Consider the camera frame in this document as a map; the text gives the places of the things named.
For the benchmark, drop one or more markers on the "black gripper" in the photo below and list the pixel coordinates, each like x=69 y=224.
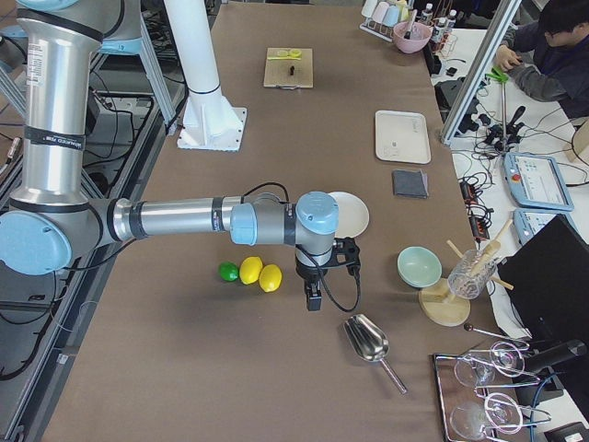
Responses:
x=308 y=273

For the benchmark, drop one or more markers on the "cream round plate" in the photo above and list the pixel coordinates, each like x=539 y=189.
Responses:
x=353 y=215

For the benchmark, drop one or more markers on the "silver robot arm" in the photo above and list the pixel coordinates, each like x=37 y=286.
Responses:
x=50 y=222

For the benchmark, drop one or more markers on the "cream rectangular tray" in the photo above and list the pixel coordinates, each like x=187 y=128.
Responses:
x=401 y=136

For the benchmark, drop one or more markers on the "wine glass rack tray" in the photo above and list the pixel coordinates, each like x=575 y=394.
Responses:
x=477 y=393

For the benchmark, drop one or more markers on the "yellow lemon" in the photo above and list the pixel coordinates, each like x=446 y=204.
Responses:
x=271 y=277
x=250 y=269

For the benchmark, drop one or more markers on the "metal scoop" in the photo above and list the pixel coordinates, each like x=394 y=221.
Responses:
x=371 y=344

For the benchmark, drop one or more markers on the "green lime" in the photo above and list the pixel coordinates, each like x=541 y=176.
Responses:
x=228 y=271

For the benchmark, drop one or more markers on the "mint green bowl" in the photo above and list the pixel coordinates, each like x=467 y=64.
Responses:
x=419 y=267

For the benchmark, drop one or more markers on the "wooden cup stand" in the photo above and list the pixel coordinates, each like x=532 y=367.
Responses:
x=446 y=309

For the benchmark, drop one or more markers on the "grey folded cloth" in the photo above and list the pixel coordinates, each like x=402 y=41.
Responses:
x=410 y=183

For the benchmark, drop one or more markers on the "clear textured glass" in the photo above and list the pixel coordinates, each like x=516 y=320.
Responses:
x=471 y=274

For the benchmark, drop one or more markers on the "wooden cutting board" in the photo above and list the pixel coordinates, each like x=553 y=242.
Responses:
x=276 y=73

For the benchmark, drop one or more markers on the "blue teach pendant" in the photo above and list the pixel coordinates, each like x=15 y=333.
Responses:
x=536 y=182
x=528 y=221

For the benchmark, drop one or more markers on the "yellow plastic knife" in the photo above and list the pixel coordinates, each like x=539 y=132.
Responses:
x=279 y=58

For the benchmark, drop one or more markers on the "black monitor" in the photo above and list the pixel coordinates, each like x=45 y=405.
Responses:
x=550 y=278

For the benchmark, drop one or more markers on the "pink bowl with ice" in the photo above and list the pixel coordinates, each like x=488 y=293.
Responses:
x=420 y=35

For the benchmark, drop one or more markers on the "rack of pastel cups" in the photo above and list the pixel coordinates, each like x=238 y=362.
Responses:
x=380 y=17

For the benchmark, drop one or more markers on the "seated person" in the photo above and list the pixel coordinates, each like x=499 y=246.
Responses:
x=548 y=58

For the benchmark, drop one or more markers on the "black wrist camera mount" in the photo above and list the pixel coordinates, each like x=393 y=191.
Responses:
x=346 y=253

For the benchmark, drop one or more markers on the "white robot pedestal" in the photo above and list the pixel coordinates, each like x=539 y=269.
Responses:
x=209 y=122

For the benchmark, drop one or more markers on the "aluminium frame post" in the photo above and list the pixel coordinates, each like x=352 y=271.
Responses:
x=499 y=25

